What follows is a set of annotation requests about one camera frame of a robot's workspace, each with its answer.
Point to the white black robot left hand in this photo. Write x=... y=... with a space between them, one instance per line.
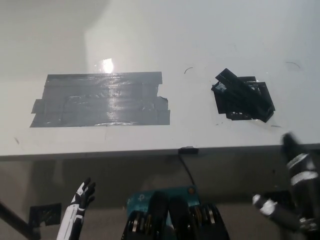
x=75 y=207

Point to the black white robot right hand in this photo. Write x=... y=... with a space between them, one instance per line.
x=302 y=180

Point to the black stapler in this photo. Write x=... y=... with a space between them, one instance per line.
x=246 y=96

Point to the black desk leg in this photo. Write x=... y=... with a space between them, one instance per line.
x=17 y=220

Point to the black teal robot torso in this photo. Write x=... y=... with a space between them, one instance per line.
x=175 y=215

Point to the black tape square patch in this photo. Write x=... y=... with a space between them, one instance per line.
x=221 y=105

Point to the grey duct tape patch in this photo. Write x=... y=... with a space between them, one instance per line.
x=100 y=100

